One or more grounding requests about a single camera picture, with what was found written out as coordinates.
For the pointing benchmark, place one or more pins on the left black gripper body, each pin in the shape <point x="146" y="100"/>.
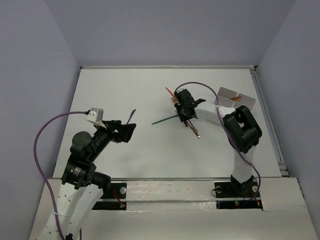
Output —
<point x="119" y="131"/>

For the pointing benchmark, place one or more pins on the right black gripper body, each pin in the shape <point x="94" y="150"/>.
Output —
<point x="183" y="115"/>

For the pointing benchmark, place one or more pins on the teal plastic knife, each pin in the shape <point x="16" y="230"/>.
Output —
<point x="164" y="119"/>

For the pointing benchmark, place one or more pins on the blue plastic knife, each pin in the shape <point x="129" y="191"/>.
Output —
<point x="131" y="115"/>

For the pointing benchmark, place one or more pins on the copper metal spoon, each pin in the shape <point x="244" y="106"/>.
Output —
<point x="192" y="127"/>

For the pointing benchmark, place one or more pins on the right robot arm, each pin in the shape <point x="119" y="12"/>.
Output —
<point x="240" y="126"/>

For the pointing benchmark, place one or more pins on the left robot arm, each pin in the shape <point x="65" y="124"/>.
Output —
<point x="81" y="185"/>

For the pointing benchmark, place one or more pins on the orange plastic knife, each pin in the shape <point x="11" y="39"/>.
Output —
<point x="170" y="92"/>

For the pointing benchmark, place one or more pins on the white divided container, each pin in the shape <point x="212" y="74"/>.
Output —
<point x="225" y="94"/>

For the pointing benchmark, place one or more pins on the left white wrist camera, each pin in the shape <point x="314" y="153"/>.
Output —
<point x="95" y="116"/>

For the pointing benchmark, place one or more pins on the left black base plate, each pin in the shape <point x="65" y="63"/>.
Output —
<point x="114" y="200"/>

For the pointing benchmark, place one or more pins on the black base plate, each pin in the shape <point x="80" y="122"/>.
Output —
<point x="227" y="199"/>
<point x="114" y="200"/>

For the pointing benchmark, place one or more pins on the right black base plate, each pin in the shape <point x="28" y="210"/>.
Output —
<point x="227" y="199"/>

